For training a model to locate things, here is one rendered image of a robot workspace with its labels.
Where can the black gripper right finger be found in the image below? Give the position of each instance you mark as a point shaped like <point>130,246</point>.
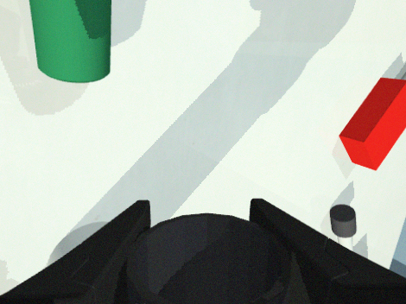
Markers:
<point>323,271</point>

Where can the white capped post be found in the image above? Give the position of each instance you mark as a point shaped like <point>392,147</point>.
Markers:
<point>73,239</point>

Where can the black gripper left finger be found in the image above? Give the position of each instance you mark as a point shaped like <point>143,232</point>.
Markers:
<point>94,272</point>

